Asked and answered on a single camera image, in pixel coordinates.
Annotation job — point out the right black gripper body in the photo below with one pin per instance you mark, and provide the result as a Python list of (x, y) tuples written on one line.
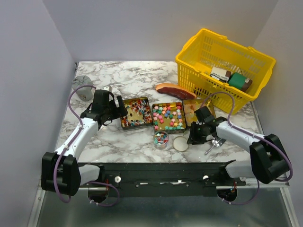
[(202, 134)]

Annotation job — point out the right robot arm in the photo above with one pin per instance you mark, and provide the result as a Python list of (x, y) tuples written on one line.
[(268, 159)]

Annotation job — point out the grey drawstring pouch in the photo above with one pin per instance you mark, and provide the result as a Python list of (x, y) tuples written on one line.
[(84, 87)]

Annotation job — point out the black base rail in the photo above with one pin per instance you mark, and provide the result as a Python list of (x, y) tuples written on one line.
[(150, 179)]

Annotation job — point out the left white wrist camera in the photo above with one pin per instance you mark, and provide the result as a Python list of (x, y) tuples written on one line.
[(108, 88)]

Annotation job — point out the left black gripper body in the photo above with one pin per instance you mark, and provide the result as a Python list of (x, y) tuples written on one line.
[(112, 111)]

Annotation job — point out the black white packet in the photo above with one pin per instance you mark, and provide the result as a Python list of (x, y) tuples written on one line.
[(220, 74)]

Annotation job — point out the tin of star candies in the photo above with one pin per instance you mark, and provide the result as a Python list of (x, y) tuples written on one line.
[(169, 117)]

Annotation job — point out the metal candy scoop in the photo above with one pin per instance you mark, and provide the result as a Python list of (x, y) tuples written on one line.
[(215, 144)]

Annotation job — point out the tin of popsicle gummies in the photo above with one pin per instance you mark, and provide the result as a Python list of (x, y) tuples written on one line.
[(189, 107)]

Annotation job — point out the yellow shopping basket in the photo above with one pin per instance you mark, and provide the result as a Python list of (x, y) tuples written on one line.
[(208, 49)]

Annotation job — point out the tin of lollipops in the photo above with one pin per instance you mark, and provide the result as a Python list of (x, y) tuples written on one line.
[(139, 114)]

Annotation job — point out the fake bacon slab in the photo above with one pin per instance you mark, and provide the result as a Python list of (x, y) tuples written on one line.
[(175, 91)]

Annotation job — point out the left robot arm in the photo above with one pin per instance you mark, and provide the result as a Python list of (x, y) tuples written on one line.
[(71, 146)]

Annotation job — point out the green box in basket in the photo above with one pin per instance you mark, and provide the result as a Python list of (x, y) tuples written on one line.
[(237, 80)]

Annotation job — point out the small glass jar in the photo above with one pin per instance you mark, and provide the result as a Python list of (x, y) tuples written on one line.
[(160, 139)]

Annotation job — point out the round jar lid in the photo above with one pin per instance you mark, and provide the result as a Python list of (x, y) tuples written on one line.
[(180, 144)]

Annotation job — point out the brown chocolate bar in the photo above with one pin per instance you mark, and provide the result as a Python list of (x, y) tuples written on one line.
[(246, 85)]

